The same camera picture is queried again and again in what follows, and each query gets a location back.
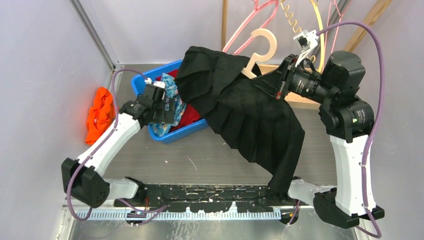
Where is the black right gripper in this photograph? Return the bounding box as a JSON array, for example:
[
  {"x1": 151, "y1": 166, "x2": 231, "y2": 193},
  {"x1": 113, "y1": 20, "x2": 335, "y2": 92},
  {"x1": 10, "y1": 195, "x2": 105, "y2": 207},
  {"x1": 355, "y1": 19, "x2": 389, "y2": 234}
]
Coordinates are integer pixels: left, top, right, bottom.
[{"x1": 250, "y1": 53, "x2": 336, "y2": 104}]

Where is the blue floral garment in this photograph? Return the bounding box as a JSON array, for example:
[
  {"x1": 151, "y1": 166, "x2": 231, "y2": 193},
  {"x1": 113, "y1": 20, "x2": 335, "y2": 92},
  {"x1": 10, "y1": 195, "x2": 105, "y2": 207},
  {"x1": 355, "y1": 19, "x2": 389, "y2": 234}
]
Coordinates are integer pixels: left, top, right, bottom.
[{"x1": 149, "y1": 73, "x2": 187, "y2": 137}]

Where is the red pleated skirt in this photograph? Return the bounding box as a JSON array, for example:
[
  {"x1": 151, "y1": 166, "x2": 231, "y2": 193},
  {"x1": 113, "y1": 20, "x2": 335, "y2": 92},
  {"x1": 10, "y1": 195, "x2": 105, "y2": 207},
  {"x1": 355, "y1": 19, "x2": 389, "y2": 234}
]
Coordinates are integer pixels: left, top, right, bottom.
[{"x1": 152, "y1": 69, "x2": 201, "y2": 137}]

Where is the black garment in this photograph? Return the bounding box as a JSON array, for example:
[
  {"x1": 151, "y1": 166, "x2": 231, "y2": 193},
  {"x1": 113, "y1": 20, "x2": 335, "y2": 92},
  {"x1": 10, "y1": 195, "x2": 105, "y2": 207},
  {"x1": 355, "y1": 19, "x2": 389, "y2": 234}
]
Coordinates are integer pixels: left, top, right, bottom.
[{"x1": 175, "y1": 46, "x2": 305, "y2": 197}]

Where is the pink plastic hanger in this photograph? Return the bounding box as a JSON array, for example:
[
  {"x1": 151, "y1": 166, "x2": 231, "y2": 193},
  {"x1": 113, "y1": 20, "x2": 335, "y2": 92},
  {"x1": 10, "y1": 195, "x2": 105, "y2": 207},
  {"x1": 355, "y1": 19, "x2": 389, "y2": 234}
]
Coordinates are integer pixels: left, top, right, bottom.
[{"x1": 221, "y1": 0, "x2": 281, "y2": 56}]

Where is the wooden hanger with metal hook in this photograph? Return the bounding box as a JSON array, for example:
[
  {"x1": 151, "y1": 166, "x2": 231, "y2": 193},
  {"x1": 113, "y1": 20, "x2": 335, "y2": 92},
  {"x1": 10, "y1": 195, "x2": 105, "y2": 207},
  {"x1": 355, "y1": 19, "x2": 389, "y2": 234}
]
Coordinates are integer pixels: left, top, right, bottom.
[{"x1": 279, "y1": 0, "x2": 326, "y2": 73}]

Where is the pink wire hanger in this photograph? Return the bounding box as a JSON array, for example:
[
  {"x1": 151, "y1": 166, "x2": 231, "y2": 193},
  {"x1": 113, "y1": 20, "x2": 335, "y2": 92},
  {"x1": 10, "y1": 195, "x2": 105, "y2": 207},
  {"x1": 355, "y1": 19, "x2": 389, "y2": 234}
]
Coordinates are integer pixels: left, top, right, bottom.
[{"x1": 324, "y1": 0, "x2": 351, "y2": 54}]

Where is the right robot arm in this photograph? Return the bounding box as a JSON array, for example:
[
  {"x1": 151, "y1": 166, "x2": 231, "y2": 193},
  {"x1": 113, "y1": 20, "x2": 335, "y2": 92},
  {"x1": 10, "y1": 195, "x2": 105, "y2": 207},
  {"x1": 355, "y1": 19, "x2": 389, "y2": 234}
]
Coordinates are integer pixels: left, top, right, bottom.
[{"x1": 252, "y1": 50, "x2": 385, "y2": 229}]

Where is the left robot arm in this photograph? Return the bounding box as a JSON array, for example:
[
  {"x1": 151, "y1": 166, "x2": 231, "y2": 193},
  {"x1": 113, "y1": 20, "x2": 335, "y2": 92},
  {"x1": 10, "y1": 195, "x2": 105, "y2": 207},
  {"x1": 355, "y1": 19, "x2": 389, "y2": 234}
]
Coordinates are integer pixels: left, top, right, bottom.
[{"x1": 61, "y1": 81, "x2": 166, "y2": 208}]

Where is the wooden rack base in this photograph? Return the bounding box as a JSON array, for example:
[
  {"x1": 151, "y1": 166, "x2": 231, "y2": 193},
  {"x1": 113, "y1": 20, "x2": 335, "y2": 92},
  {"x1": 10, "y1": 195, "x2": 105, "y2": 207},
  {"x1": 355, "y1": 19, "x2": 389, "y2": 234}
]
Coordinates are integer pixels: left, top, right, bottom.
[{"x1": 258, "y1": 64, "x2": 320, "y2": 110}]

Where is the blue plastic bin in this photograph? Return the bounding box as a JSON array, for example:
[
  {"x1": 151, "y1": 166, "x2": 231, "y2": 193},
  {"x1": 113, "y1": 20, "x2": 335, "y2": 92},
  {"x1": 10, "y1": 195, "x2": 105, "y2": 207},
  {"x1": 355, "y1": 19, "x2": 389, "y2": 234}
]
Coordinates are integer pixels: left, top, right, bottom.
[{"x1": 131, "y1": 59, "x2": 209, "y2": 144}]

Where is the orange cloth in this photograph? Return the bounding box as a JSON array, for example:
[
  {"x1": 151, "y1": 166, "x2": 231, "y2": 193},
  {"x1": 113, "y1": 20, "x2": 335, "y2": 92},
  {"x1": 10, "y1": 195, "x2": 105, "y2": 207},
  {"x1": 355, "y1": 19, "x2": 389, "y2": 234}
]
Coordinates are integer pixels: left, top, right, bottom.
[{"x1": 85, "y1": 87, "x2": 116, "y2": 146}]

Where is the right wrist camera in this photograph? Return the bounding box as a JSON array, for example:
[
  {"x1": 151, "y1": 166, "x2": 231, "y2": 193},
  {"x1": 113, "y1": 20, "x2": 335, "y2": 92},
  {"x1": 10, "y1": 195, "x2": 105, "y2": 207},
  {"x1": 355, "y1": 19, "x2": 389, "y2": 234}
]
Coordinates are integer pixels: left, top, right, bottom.
[{"x1": 293, "y1": 29, "x2": 319, "y2": 67}]

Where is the wooden rack post left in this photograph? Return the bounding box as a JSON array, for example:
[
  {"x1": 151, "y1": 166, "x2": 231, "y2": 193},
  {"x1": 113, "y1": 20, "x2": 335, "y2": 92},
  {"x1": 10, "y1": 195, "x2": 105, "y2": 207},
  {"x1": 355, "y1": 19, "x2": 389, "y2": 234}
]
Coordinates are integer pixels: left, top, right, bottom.
[{"x1": 220, "y1": 0, "x2": 229, "y2": 50}]

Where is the wooden rack post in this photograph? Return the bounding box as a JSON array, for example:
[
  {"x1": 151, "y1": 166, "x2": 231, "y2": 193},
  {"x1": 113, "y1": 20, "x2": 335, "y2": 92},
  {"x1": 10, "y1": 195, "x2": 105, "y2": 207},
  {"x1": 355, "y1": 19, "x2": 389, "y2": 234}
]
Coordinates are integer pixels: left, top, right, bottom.
[
  {"x1": 343, "y1": 0, "x2": 392, "y2": 52},
  {"x1": 220, "y1": 0, "x2": 229, "y2": 50}
]

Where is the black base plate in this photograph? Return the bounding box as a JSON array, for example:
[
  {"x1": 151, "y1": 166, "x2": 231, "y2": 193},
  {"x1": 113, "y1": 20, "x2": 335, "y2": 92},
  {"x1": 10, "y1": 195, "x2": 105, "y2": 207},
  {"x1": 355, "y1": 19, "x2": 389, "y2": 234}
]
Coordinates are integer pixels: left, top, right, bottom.
[{"x1": 124, "y1": 184, "x2": 297, "y2": 213}]

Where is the wooden rack post right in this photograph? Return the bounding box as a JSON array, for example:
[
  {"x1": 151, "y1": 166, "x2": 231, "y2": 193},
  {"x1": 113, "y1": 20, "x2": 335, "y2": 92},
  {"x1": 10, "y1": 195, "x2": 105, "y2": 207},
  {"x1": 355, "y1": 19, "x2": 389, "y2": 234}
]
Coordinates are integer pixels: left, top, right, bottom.
[{"x1": 343, "y1": 0, "x2": 392, "y2": 52}]

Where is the aluminium frame rail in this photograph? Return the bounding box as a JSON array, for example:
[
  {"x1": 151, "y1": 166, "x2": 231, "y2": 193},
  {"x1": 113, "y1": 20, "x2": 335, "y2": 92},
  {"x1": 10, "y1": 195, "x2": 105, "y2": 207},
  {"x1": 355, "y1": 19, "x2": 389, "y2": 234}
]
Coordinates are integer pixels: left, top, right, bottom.
[{"x1": 69, "y1": 0, "x2": 116, "y2": 70}]

